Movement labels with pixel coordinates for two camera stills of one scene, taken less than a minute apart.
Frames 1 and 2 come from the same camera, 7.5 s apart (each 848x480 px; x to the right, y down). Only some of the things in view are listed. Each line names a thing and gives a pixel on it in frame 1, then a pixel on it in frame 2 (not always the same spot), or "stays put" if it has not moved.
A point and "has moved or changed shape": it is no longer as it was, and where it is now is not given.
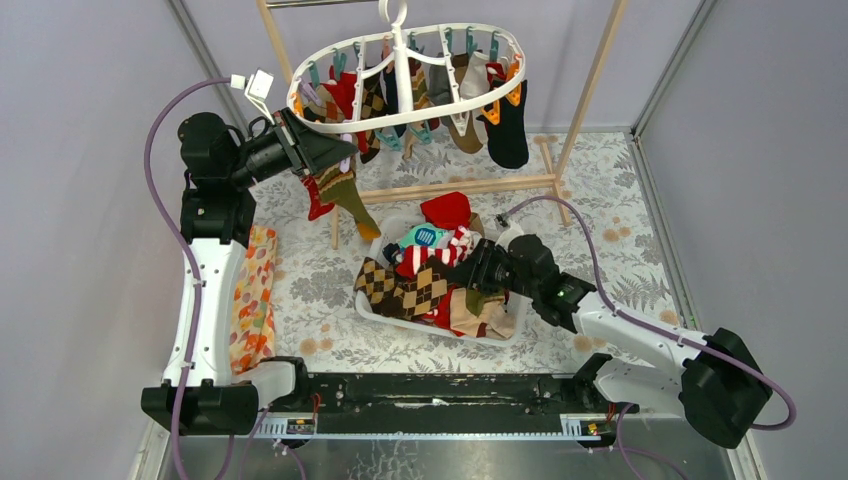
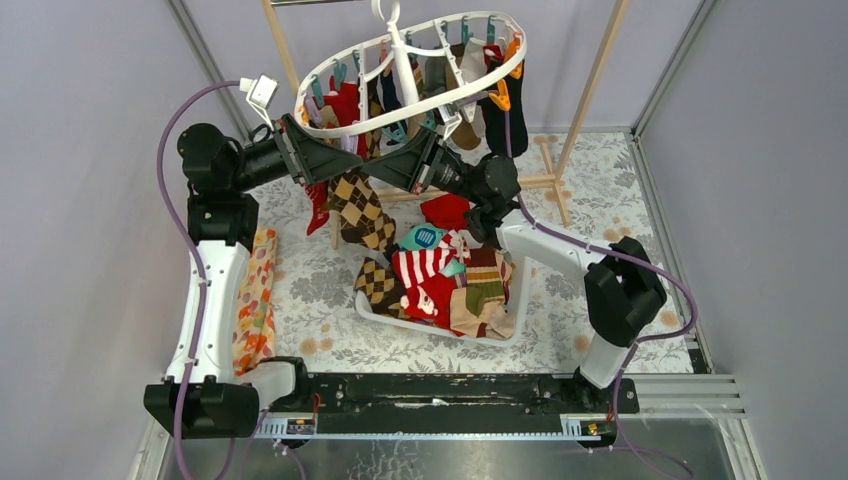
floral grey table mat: (581, 195) stays put
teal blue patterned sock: (423, 234) stays put
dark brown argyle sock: (413, 299) → (362, 219)
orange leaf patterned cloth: (253, 336) stays put
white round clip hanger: (402, 41) has moved or changed shape
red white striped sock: (409, 258) stays put
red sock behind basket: (449, 211) stays put
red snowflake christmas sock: (316, 208) has moved or changed shape
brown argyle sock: (376, 280) stays put
